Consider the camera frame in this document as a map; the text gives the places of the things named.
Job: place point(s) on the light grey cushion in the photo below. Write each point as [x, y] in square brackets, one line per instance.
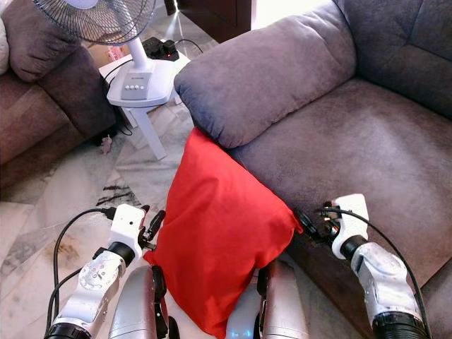
[3, 46]

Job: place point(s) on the brown cardboard box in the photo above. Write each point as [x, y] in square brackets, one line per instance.
[106, 54]

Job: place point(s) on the black power strip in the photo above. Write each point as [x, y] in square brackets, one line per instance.
[160, 49]

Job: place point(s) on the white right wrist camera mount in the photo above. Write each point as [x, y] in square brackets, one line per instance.
[352, 215]

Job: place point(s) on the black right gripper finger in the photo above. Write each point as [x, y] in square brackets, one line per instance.
[308, 224]

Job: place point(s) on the silver left robot leg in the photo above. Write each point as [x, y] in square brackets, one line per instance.
[138, 307]

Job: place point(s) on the silver robot pelvis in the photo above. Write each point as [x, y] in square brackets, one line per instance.
[244, 318]

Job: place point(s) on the small pink floor scrap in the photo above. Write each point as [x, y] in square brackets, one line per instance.
[106, 145]

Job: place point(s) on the red fabric pillow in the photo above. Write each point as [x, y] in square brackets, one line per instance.
[219, 229]

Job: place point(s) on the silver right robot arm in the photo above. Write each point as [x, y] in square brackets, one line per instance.
[388, 282]

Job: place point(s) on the white table fan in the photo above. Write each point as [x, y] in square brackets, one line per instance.
[141, 78]

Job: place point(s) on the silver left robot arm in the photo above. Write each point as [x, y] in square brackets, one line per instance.
[95, 279]

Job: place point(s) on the dark wood cabinet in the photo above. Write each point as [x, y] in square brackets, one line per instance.
[215, 18]

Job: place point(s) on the silver robot leg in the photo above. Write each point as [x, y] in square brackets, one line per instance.
[282, 304]
[138, 307]

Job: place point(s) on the grey-brown fabric armchair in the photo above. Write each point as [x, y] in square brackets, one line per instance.
[339, 120]

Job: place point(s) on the brown fabric sofa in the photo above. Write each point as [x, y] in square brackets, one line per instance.
[42, 106]

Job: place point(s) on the silver right robot leg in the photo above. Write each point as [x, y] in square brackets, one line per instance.
[282, 304]

